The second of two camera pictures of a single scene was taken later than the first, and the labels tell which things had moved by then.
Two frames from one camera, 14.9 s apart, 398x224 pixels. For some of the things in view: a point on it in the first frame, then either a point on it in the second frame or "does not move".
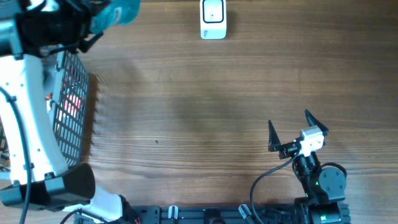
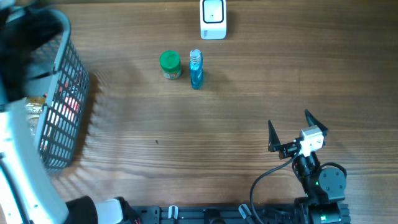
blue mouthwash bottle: [111, 13] → [196, 69]
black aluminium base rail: [213, 214] does not move
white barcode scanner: [213, 19] does not move
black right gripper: [288, 149] does not move
